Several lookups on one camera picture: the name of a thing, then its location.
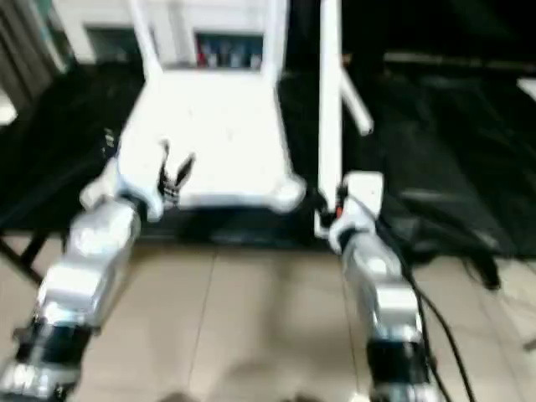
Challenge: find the white plastic table top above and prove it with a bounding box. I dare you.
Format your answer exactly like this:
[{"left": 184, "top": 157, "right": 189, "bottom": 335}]
[{"left": 80, "top": 65, "right": 307, "bottom": 212}]

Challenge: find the white plastic table leg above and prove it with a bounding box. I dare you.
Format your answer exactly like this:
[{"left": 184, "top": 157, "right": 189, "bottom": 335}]
[
  {"left": 338, "top": 71, "right": 374, "bottom": 137},
  {"left": 313, "top": 0, "right": 346, "bottom": 238},
  {"left": 263, "top": 0, "right": 291, "bottom": 83},
  {"left": 128, "top": 0, "right": 165, "bottom": 83}
]

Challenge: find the black mat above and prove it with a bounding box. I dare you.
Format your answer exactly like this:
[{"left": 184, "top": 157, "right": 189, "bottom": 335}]
[{"left": 0, "top": 57, "right": 536, "bottom": 262}]

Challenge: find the white glass-door cabinet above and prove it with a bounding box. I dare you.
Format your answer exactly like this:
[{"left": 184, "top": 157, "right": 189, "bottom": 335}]
[{"left": 50, "top": 0, "right": 291, "bottom": 70}]

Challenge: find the black stand leg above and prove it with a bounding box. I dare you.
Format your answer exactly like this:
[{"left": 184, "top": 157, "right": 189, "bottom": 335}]
[{"left": 0, "top": 228, "right": 49, "bottom": 287}]

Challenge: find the grey curtain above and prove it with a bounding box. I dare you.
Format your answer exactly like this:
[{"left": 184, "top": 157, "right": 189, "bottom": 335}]
[{"left": 0, "top": 0, "right": 70, "bottom": 103}]

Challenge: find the white flat panel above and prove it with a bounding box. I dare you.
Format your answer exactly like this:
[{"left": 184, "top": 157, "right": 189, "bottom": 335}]
[{"left": 518, "top": 79, "right": 536, "bottom": 103}]

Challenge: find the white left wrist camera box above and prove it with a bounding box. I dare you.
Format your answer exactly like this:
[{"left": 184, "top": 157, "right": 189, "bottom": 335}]
[{"left": 111, "top": 137, "right": 168, "bottom": 224}]

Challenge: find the black metal rail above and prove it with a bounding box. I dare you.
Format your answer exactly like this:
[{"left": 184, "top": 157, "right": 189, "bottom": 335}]
[{"left": 384, "top": 52, "right": 536, "bottom": 70}]

